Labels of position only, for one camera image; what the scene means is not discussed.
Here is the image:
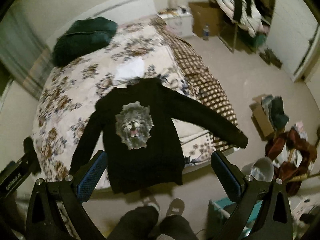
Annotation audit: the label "black lion print sweater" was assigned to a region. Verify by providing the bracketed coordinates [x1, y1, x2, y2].
[69, 78, 248, 193]

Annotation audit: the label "brown clothes pile on floor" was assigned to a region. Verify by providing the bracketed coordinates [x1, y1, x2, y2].
[265, 121, 318, 197]

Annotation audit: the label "cardboard box with clothes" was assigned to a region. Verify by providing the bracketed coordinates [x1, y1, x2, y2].
[249, 94, 289, 141]

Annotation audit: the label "pile of clothes on chair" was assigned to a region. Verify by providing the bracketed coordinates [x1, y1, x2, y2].
[215, 0, 269, 37]

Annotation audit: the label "grey bucket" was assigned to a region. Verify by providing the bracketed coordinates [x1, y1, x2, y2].
[241, 157, 274, 182]

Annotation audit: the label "floral bed blanket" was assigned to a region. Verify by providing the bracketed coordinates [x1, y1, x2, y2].
[31, 15, 216, 190]

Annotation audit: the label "person's legs and slippers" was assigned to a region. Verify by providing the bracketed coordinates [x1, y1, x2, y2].
[107, 196, 197, 239]

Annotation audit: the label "grey striped curtain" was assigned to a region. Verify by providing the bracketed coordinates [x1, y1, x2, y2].
[1, 5, 53, 100]

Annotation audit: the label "dark green pillow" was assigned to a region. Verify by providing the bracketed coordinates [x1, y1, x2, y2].
[52, 17, 118, 67]

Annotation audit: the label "white folded cloth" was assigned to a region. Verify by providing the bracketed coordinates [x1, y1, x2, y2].
[114, 57, 145, 83]

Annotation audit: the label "brown checkered blanket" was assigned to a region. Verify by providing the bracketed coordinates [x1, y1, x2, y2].
[157, 15, 239, 153]

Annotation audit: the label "white wardrobe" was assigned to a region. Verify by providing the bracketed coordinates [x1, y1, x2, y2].
[266, 0, 319, 82]

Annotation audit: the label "white bed headboard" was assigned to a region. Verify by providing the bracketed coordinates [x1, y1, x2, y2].
[46, 0, 157, 49]

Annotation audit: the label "plastic water bottle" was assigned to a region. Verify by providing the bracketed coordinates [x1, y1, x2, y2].
[202, 24, 210, 41]

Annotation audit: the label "white nightstand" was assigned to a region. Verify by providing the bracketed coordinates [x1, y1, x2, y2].
[159, 10, 195, 38]

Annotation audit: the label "cardboard box by wall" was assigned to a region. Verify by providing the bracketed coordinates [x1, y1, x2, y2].
[188, 2, 223, 37]

